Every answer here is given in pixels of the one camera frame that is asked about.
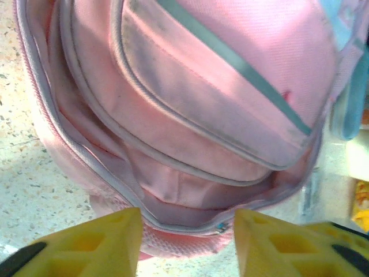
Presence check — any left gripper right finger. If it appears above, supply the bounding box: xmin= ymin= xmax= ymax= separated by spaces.
xmin=234 ymin=209 xmax=369 ymax=277

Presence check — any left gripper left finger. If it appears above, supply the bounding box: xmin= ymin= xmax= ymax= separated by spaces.
xmin=0 ymin=207 xmax=144 ymax=277

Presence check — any pink student backpack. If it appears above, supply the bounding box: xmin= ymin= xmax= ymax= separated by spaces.
xmin=13 ymin=0 xmax=369 ymax=260

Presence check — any yellow snack bag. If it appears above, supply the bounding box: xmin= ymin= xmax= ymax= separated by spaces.
xmin=351 ymin=180 xmax=369 ymax=233

